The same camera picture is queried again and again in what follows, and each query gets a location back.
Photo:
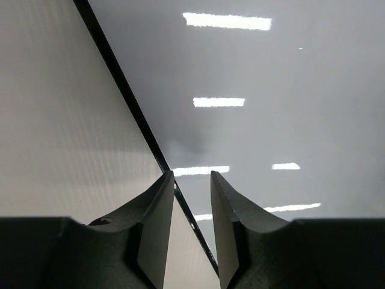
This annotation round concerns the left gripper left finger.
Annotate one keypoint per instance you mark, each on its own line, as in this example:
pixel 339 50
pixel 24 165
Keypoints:
pixel 147 220

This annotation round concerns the white whiteboard black rim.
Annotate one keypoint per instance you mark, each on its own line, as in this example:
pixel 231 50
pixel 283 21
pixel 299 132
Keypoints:
pixel 284 98

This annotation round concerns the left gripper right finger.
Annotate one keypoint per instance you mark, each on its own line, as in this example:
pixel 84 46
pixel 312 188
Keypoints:
pixel 234 216

